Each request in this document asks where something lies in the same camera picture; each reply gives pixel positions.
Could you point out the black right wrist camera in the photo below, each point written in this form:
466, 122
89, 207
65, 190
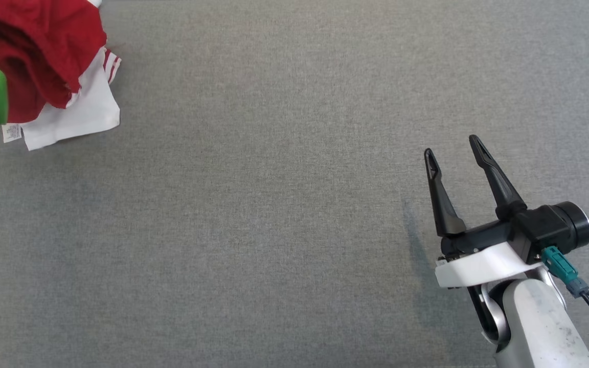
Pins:
555, 227

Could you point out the red and white jersey shirt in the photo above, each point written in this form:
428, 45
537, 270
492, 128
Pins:
80, 112

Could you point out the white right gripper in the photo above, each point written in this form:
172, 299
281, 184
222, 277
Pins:
478, 266

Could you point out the grey fabric sofa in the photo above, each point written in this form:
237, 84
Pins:
274, 204

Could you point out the red Bulls 23 shorts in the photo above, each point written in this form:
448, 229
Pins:
34, 36

